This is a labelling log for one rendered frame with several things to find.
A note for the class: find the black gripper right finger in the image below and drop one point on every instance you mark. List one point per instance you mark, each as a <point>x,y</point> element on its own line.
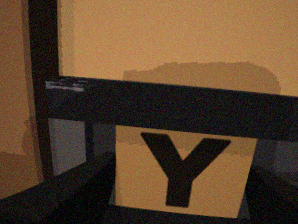
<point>270,200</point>

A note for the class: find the tan tile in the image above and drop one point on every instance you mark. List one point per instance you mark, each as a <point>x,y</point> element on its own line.
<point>184,172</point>

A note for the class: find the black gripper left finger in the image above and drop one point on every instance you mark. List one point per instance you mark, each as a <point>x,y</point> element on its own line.
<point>78,196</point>

